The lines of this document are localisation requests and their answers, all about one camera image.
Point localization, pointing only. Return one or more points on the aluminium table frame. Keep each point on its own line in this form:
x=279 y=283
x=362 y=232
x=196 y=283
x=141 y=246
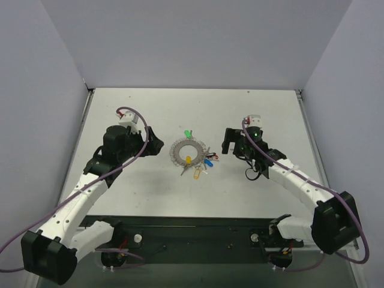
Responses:
x=312 y=144

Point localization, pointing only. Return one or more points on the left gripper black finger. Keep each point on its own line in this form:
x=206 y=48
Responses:
x=153 y=149
x=153 y=140

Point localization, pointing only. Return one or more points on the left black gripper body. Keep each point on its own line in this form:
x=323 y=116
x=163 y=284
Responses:
x=147 y=141

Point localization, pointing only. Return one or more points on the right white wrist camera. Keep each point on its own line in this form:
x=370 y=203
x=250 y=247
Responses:
x=253 y=121

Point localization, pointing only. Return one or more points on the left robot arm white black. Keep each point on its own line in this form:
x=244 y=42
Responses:
x=54 y=250

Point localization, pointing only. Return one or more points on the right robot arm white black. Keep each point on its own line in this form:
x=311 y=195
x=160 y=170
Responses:
x=275 y=166

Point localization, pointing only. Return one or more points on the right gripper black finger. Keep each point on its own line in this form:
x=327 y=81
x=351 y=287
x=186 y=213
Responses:
x=228 y=147
x=232 y=135

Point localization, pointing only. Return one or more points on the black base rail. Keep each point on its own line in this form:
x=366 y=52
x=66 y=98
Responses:
x=189 y=240

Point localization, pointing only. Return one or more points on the green key tag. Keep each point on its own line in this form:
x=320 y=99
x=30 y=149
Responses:
x=188 y=134

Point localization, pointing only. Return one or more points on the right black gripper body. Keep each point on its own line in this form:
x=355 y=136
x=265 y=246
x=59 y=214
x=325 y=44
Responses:
x=233 y=140

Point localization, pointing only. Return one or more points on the black key tag with key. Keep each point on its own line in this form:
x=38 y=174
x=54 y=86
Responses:
x=212 y=156

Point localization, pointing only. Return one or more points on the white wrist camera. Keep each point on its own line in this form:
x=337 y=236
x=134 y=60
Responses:
x=253 y=121
x=127 y=119

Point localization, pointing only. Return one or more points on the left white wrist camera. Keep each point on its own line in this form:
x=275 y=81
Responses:
x=127 y=119

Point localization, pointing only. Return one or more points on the amber transparent key tag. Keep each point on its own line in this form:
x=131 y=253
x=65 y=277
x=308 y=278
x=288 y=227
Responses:
x=197 y=173

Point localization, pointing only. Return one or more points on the metal band with key rings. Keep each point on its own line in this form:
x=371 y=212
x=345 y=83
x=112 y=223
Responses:
x=183 y=148

